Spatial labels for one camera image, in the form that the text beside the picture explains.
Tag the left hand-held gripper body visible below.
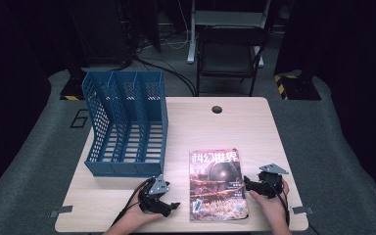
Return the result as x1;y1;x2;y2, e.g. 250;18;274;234
138;173;172;217

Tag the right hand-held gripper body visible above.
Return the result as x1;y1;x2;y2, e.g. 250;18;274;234
258;163;290;200

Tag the red cover magazine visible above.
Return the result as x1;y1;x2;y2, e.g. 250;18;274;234
188;147;250;222

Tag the blue plastic file rack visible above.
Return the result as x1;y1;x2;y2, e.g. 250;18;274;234
81;70;169;179

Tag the person's left hand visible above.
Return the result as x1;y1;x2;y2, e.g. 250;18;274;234
123;190;165;227

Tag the person's right hand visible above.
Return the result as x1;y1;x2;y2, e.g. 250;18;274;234
248;178;291;227

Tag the grey tape strip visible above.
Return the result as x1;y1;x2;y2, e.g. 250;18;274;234
290;206;314;215
48;205;74;219

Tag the yellow black striped stand base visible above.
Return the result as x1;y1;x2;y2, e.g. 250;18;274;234
273;73;323;102
59;69;88;102

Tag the black folding chair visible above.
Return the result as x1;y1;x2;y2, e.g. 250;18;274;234
195;24;270;98

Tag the dark equipment cabinet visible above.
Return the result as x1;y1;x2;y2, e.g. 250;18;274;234
66;0;134;68

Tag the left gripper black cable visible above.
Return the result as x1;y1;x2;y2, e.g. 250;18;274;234
112;177;155;227

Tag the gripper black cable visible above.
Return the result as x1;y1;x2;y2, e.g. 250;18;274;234
268;178;321;235
112;177;155;227

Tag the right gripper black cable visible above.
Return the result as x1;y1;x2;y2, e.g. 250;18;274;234
268;178;321;235

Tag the thick black floor cable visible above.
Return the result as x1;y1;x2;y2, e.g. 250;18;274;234
132;56;199;98

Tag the thin white floor cable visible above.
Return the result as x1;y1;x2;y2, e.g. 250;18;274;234
161;0;191;51

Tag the white metal desk frame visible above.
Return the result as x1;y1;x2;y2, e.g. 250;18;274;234
186;0;272;69

